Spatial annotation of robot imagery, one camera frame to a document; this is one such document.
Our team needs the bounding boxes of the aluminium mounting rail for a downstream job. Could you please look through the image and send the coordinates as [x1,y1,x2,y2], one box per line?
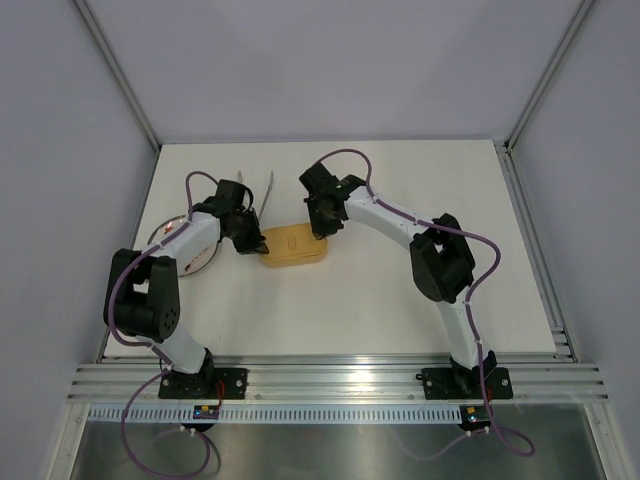
[67,355,609,404]

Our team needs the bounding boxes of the aluminium frame post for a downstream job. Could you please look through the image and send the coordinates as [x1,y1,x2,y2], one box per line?
[70,0,162,155]
[503,0,599,154]

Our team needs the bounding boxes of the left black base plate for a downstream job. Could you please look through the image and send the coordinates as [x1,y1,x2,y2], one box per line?
[158,368,249,400]

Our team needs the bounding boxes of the metal food tongs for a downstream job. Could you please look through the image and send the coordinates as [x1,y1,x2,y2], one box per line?
[257,170,276,221]

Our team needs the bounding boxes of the left aluminium frame post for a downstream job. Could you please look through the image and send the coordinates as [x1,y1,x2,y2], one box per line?
[70,0,162,155]

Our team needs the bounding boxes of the white slotted cable duct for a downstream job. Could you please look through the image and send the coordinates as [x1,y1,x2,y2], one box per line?
[88,403,462,425]

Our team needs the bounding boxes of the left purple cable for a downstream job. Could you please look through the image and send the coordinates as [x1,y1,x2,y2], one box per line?
[107,170,224,474]

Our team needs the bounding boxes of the round printed food plate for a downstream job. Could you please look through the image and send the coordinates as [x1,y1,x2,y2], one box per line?
[147,212,221,277]

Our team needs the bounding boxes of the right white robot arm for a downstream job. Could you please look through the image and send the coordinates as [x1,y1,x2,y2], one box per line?
[299,162,496,396]

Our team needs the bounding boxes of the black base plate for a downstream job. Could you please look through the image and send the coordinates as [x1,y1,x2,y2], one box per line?
[415,367,514,400]
[158,368,249,400]

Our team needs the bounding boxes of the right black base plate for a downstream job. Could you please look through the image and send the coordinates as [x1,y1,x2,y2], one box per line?
[415,367,514,400]

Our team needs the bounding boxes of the yellow lunch box lid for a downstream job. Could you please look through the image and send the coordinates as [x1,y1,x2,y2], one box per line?
[259,223,329,268]

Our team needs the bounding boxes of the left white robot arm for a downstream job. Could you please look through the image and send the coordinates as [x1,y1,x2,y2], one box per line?
[104,172,269,398]

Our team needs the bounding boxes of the right aluminium frame post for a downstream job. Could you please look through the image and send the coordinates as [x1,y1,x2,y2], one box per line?
[503,0,599,154]

